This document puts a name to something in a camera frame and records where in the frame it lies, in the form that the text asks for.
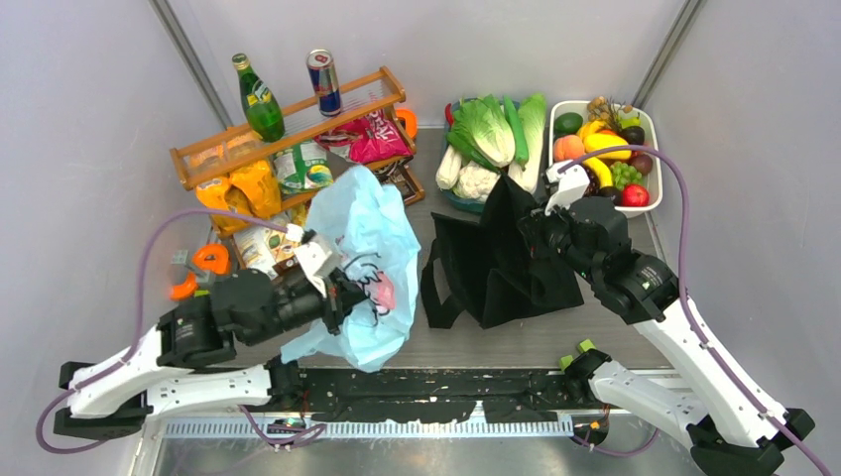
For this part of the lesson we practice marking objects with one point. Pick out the napa cabbage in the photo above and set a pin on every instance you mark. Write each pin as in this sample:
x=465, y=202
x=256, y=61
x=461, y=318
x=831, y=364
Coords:
x=532, y=112

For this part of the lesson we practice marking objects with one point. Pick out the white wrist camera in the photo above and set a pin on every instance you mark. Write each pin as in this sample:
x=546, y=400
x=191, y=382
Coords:
x=317, y=256
x=570, y=181

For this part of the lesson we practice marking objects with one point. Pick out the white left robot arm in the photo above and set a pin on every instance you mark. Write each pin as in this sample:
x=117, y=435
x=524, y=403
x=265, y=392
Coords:
x=175, y=368

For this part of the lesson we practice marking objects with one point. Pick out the red apple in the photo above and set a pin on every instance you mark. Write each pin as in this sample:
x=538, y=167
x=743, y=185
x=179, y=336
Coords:
x=635, y=195

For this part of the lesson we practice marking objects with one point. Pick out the green grapes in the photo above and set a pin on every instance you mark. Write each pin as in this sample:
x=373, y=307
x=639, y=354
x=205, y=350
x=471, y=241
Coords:
x=624, y=174

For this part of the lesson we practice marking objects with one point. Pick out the peach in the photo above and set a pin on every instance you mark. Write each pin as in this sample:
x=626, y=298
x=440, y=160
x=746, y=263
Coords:
x=569, y=147

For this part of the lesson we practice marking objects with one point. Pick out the green lettuce leaf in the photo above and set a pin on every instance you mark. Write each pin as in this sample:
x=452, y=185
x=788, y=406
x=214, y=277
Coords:
x=481, y=123

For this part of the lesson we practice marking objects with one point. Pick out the pink red snack packet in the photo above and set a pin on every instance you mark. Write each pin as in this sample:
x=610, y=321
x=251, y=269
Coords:
x=371, y=138

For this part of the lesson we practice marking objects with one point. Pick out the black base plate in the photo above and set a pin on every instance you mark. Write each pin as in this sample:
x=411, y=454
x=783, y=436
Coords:
x=429, y=395

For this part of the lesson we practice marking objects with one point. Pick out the orange toy arch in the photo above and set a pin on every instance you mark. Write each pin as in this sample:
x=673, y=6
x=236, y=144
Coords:
x=212, y=258

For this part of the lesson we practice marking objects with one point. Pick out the green glass bottle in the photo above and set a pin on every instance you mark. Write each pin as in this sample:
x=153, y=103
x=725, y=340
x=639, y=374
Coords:
x=260, y=106

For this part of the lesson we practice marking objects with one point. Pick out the white cauliflower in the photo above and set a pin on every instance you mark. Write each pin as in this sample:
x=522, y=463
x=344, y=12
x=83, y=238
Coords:
x=475, y=183

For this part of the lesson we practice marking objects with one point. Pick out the light blue plastic bag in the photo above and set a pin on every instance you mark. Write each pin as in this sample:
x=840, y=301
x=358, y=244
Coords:
x=367, y=223

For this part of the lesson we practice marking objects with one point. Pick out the white fruit basket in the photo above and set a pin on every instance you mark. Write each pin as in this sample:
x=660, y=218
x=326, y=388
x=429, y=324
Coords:
x=652, y=182

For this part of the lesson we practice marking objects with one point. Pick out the wooden shelf rack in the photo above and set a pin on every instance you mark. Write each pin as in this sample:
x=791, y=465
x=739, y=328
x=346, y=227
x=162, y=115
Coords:
x=223, y=153

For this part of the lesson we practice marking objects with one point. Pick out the white brown snack bag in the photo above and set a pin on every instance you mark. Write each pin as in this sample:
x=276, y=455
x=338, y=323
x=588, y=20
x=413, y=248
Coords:
x=265, y=249

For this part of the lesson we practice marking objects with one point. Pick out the red chili pepper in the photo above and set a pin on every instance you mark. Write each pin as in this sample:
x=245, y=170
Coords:
x=448, y=114

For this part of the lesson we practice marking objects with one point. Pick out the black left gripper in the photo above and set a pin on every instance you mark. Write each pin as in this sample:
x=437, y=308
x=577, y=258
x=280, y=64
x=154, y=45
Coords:
x=343, y=296

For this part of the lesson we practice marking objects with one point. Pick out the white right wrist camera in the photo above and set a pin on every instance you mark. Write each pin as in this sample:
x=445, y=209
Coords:
x=570, y=181

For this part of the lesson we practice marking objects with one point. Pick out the teal vegetable basket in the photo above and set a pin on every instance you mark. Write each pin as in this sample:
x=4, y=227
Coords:
x=474, y=206

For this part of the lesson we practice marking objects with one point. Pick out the green white snack bag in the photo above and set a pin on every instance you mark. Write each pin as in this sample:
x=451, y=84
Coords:
x=302, y=168

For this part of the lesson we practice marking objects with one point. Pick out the green avocado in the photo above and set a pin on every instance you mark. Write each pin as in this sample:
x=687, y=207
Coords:
x=567, y=123

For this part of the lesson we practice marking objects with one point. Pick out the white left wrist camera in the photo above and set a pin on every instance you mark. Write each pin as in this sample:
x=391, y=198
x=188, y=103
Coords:
x=317, y=256

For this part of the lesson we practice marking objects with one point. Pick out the blue red drink can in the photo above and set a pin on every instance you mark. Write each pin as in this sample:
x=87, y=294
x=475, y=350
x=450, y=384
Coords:
x=323, y=78

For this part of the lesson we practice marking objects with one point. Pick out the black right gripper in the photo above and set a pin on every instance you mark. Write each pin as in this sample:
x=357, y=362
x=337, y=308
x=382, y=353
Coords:
x=533, y=228

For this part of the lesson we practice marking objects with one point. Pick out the yellow mango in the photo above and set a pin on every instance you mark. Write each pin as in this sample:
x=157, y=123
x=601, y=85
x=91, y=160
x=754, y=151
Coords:
x=598, y=142

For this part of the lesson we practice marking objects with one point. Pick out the black tote bag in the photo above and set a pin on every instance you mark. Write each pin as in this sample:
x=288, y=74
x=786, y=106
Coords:
x=489, y=270

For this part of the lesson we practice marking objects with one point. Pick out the green toy block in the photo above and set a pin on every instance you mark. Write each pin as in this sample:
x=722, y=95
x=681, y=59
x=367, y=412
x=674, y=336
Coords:
x=585, y=346

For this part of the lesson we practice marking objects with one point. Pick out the brown snack packet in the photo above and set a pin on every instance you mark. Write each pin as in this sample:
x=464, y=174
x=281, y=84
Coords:
x=401, y=176

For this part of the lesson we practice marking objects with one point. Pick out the orange snack bag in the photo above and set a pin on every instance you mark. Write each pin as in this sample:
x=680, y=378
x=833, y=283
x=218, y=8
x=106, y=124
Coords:
x=252, y=190

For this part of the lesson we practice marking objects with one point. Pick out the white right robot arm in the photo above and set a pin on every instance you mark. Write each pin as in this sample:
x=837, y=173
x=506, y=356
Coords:
x=726, y=421

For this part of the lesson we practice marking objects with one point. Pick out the yellow banana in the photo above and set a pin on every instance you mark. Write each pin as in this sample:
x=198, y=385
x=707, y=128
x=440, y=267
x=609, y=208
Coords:
x=600, y=170

